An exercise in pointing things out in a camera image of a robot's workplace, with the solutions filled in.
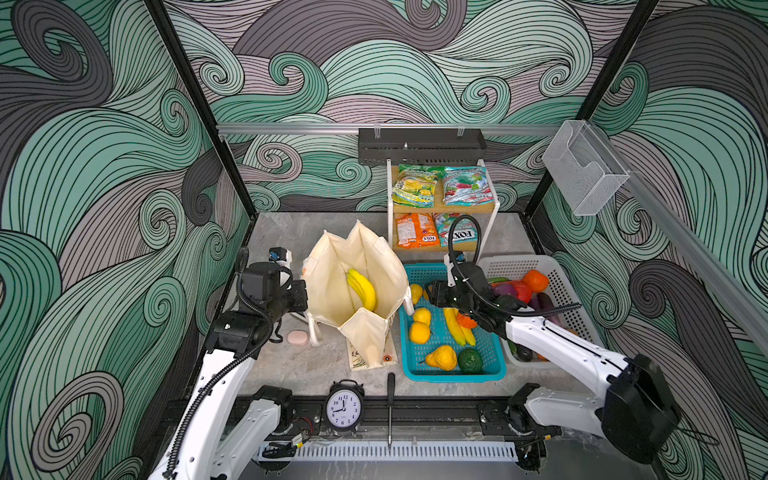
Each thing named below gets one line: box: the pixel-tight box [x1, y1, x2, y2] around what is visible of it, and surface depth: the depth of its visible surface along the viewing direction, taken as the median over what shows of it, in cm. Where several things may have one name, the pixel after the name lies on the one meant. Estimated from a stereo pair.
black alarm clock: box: [325, 379, 365, 435], surface depth 74 cm
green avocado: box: [458, 348, 483, 374], surface depth 79 cm
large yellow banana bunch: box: [347, 268, 377, 311], surface depth 90 cm
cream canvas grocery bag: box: [301, 220, 414, 370], surface depth 79 cm
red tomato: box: [511, 280, 533, 303], surface depth 92 cm
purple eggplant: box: [535, 292, 563, 326], surface depth 92 cm
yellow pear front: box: [426, 345, 457, 371], surface depth 81 cm
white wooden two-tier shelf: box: [386, 159, 500, 263], surface depth 79 cm
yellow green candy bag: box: [392, 164, 445, 209], surface depth 79 cm
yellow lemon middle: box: [413, 308, 431, 326], surface depth 89 cm
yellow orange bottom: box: [409, 321, 431, 345], surface depth 85 cm
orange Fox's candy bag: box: [396, 213, 441, 249], surface depth 94 cm
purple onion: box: [492, 283, 517, 297], surface depth 92 cm
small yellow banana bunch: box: [444, 308, 476, 346], surface depth 87 cm
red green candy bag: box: [443, 166, 494, 206], surface depth 78 cm
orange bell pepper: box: [522, 269, 549, 293], surface depth 94 cm
